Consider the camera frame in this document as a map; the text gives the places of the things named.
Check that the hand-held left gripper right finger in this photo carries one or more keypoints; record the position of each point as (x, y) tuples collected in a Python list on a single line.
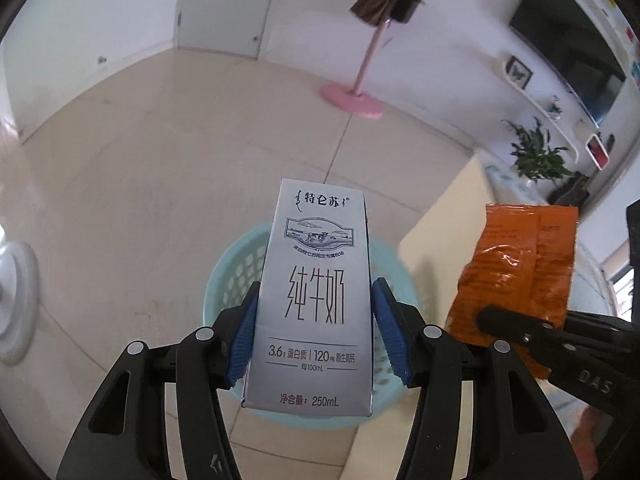
[(392, 340)]

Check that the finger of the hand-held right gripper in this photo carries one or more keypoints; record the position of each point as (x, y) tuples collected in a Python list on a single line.
[(610, 332), (530, 332)]

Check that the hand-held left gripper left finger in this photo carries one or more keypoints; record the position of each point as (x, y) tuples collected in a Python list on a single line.
[(240, 345)]

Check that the light blue plastic basket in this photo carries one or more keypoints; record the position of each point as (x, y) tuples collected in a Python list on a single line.
[(230, 280)]

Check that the orange foil snack packet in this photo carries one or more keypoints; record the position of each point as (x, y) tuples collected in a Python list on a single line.
[(505, 270)]

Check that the blue white milk carton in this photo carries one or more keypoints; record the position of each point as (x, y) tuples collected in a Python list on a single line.
[(310, 280)]

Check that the cream table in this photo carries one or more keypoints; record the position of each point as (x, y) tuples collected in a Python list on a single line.
[(435, 230)]

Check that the black guitar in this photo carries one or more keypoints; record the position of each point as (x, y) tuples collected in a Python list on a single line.
[(570, 190)]

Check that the green potted plant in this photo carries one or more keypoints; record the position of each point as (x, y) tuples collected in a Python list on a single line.
[(540, 152)]

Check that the red white desk clock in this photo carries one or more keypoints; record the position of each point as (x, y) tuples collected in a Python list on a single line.
[(598, 151)]

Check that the small shelf plant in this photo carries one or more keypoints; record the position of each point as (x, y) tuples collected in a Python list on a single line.
[(555, 107)]

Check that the pink coat stand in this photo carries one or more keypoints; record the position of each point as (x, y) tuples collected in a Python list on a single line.
[(355, 102)]

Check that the black flat television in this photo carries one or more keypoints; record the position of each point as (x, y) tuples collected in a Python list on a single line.
[(570, 45)]

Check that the white door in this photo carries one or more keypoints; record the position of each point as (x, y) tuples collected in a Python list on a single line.
[(220, 5)]

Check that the white curved wall shelf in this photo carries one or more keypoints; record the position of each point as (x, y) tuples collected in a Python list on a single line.
[(542, 105)]

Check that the butterfly picture frame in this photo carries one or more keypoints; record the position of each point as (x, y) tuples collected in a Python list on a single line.
[(518, 72)]

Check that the blue wall poster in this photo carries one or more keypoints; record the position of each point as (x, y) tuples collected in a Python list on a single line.
[(636, 70)]

